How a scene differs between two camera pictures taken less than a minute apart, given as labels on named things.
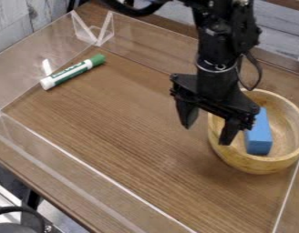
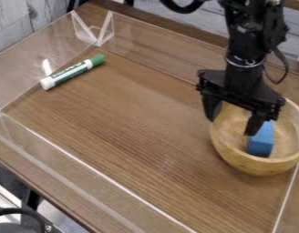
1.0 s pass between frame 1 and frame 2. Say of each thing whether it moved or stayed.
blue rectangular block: stayed
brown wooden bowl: stayed
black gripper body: moved
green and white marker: stayed
